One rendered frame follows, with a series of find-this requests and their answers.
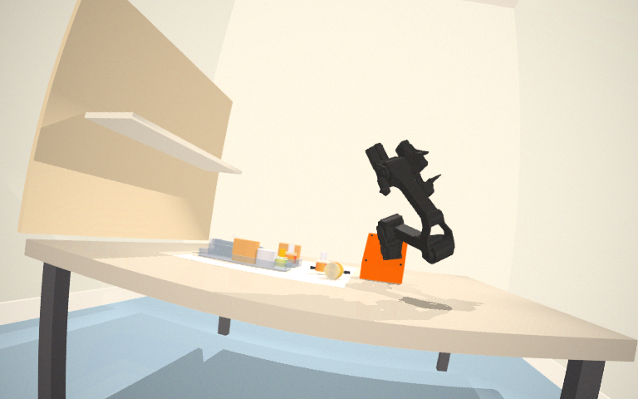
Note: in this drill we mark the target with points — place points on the white cylinder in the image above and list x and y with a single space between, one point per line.
267 254

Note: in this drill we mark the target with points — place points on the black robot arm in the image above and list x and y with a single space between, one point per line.
401 173

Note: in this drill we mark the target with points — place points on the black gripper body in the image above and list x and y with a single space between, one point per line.
426 186

